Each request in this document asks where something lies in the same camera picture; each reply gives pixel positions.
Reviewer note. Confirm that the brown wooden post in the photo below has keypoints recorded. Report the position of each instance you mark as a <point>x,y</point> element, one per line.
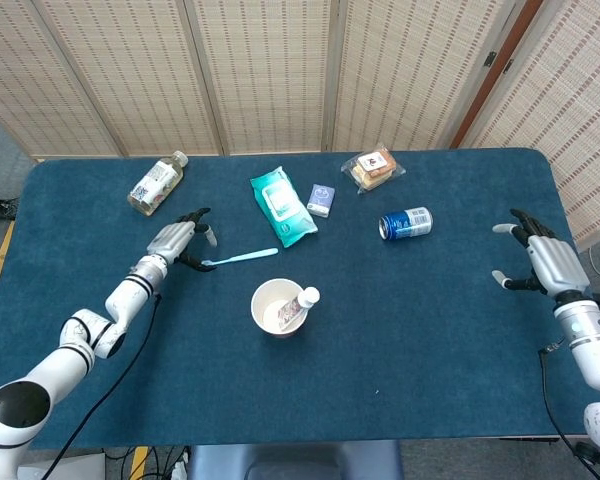
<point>480,100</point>

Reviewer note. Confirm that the white toothpaste tube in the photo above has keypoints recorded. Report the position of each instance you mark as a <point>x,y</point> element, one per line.
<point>310,297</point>

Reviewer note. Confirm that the wrapped sandwich cake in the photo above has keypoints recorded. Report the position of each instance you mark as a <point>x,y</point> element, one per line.
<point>372,167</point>

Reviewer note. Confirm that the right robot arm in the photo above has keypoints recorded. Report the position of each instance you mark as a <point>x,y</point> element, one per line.
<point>590,340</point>

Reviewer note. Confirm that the white power strip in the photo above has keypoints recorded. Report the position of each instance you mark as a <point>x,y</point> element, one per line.
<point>179,471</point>

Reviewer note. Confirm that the narrow bamboo screen panel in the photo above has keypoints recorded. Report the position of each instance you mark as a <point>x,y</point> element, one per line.
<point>570,100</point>

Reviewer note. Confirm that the wide bamboo folding screen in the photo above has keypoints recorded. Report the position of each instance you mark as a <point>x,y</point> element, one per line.
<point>265,75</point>

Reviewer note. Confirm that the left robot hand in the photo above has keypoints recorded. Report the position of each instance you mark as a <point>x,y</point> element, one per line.
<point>172,240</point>

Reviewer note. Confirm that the metal screen hinge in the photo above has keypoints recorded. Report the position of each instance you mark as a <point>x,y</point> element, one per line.
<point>489,59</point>
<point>507,66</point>

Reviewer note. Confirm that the teal wet wipes pack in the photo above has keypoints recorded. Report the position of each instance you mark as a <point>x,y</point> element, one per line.
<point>282,207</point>

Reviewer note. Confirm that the blue drink can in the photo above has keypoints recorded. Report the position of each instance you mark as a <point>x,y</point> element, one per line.
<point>407,223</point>

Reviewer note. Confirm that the yellow drink plastic bottle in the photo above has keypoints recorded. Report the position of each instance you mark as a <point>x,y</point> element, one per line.
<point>155,185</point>

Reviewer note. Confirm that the light blue toothbrush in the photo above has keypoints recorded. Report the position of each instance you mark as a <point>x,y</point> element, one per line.
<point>245,256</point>

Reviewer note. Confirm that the small purple tissue pack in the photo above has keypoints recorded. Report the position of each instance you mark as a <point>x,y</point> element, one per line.
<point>321,200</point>

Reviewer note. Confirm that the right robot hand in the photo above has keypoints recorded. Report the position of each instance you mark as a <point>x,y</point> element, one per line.
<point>555,265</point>

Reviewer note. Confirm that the red paper noodle cup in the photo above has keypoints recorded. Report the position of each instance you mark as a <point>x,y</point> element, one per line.
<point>270,305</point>

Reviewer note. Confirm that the white floor box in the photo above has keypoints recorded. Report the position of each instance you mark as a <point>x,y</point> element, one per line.
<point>80,467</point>

